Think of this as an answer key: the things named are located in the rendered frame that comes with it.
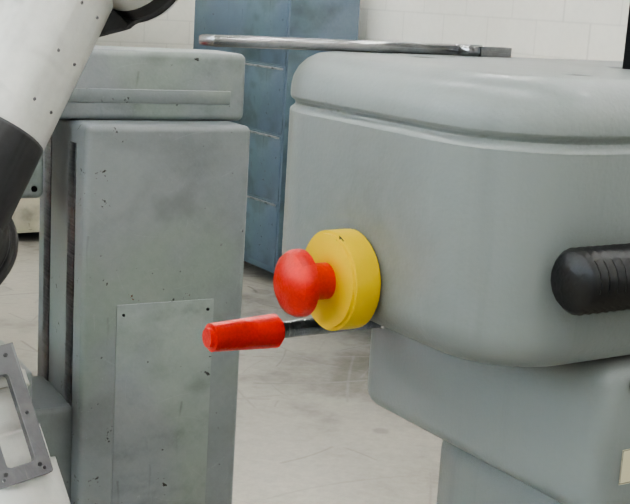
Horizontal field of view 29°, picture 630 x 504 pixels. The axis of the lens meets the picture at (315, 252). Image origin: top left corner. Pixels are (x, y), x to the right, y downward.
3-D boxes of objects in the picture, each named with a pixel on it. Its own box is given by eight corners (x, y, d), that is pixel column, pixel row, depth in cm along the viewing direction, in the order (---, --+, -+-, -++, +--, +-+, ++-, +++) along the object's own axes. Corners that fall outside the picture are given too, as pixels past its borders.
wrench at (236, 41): (220, 48, 74) (221, 34, 73) (189, 44, 77) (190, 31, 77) (510, 58, 87) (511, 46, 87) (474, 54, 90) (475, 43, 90)
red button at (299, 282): (298, 326, 68) (302, 257, 67) (263, 309, 71) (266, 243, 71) (346, 321, 70) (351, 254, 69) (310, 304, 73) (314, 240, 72)
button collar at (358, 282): (350, 342, 69) (357, 240, 68) (296, 317, 74) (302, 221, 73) (378, 339, 70) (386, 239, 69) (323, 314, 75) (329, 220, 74)
